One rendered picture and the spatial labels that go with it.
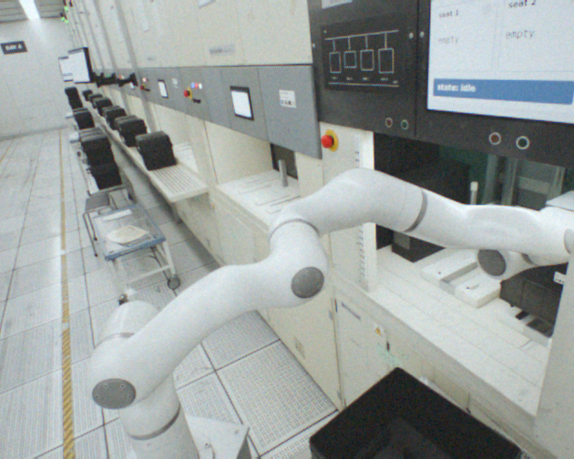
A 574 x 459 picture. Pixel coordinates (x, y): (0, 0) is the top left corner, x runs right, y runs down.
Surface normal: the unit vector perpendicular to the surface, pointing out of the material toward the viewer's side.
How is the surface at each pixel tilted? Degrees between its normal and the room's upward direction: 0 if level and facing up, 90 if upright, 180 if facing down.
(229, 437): 0
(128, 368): 70
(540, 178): 90
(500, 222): 43
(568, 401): 90
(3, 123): 90
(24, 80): 90
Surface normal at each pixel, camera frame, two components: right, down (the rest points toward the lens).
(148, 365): 0.50, 0.09
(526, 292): -0.86, 0.31
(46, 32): 0.47, 0.33
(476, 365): -0.13, -0.89
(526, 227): -0.19, -0.27
